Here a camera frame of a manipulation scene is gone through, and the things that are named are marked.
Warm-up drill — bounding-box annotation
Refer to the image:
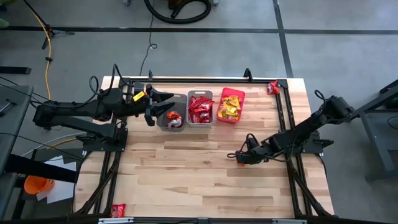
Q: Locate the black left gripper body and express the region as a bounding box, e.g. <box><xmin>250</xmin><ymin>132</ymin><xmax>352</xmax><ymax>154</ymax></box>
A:
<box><xmin>126</xmin><ymin>83</ymin><xmax>155</xmax><ymax>127</ymax></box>

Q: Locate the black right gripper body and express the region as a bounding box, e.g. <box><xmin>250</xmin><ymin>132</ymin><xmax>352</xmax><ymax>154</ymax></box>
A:
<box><xmin>234</xmin><ymin>133</ymin><xmax>275</xmax><ymax>166</ymax></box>

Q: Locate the brown plastic bin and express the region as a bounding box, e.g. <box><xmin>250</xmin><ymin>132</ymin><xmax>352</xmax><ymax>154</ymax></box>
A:
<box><xmin>155</xmin><ymin>92</ymin><xmax>188</xmax><ymax>133</ymax></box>

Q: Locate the grey plastic bin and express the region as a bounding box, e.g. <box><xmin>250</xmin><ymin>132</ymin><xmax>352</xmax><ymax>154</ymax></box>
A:
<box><xmin>185</xmin><ymin>90</ymin><xmax>215</xmax><ymax>128</ymax></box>

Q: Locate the red plastic bin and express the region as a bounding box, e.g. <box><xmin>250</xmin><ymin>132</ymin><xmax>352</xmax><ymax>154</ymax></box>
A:
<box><xmin>216</xmin><ymin>86</ymin><xmax>247</xmax><ymax>125</ymax></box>

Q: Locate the white paper sheet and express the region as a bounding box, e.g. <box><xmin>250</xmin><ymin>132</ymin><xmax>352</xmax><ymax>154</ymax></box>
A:
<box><xmin>35</xmin><ymin>180</ymin><xmax>75</xmax><ymax>205</ymax></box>
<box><xmin>43</xmin><ymin>154</ymin><xmax>77</xmax><ymax>172</ymax></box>

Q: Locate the red vacuum cleaner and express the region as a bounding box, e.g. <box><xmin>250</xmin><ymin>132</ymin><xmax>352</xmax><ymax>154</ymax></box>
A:
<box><xmin>167</xmin><ymin>0</ymin><xmax>190</xmax><ymax>12</ymax></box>

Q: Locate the black tripod stand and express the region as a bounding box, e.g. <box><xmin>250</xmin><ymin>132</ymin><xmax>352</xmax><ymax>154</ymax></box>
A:
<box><xmin>23</xmin><ymin>0</ymin><xmax>75</xmax><ymax>50</ymax></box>

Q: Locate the black beam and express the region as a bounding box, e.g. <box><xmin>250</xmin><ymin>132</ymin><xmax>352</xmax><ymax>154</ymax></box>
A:
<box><xmin>4</xmin><ymin>154</ymin><xmax>78</xmax><ymax>184</ymax></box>

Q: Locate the black metal stand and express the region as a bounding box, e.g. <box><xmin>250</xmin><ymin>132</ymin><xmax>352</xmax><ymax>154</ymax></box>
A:
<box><xmin>341</xmin><ymin>79</ymin><xmax>398</xmax><ymax>181</ymax></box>

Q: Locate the black floor strip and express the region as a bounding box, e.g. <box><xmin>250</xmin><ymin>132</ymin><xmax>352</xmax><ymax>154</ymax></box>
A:
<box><xmin>0</xmin><ymin>66</ymin><xmax>32</xmax><ymax>75</ymax></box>

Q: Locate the orange plastic bowl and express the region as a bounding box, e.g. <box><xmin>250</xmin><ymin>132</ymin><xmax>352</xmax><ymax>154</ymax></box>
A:
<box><xmin>24</xmin><ymin>175</ymin><xmax>55</xmax><ymax>195</ymax></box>

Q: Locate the grey side table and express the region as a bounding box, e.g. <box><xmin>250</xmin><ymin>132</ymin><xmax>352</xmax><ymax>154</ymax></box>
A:
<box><xmin>0</xmin><ymin>85</ymin><xmax>34</xmax><ymax>175</ymax></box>

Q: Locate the grey metal tool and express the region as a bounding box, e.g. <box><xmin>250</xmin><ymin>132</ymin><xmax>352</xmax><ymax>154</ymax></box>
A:
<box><xmin>0</xmin><ymin>98</ymin><xmax>17</xmax><ymax>118</ymax></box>

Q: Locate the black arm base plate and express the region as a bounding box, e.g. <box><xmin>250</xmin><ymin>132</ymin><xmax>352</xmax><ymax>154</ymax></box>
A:
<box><xmin>82</xmin><ymin>127</ymin><xmax>128</xmax><ymax>153</ymax></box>
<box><xmin>278</xmin><ymin>130</ymin><xmax>335</xmax><ymax>155</ymax></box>

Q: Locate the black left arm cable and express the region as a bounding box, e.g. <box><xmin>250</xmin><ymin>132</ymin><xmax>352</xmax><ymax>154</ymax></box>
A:
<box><xmin>88</xmin><ymin>63</ymin><xmax>134</xmax><ymax>97</ymax></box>

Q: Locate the thin black floor cable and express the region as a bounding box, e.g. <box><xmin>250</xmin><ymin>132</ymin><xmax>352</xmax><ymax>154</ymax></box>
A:
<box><xmin>139</xmin><ymin>0</ymin><xmax>159</xmax><ymax>77</ymax></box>

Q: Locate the black vacuum hose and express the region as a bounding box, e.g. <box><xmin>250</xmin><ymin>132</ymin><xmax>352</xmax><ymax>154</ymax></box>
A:
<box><xmin>143</xmin><ymin>0</ymin><xmax>213</xmax><ymax>25</ymax></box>

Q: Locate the silver metal bracket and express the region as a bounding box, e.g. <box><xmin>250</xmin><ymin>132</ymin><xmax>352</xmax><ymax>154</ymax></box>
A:
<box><xmin>98</xmin><ymin>217</ymin><xmax>134</xmax><ymax>224</ymax></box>
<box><xmin>272</xmin><ymin>218</ymin><xmax>308</xmax><ymax>224</ymax></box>

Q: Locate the white floor cable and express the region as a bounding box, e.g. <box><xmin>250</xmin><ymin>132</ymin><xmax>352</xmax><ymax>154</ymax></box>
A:
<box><xmin>21</xmin><ymin>132</ymin><xmax>84</xmax><ymax>157</ymax></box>

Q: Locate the yellow floor cable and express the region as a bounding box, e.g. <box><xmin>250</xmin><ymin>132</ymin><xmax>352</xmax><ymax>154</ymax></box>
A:
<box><xmin>30</xmin><ymin>11</ymin><xmax>78</xmax><ymax>150</ymax></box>

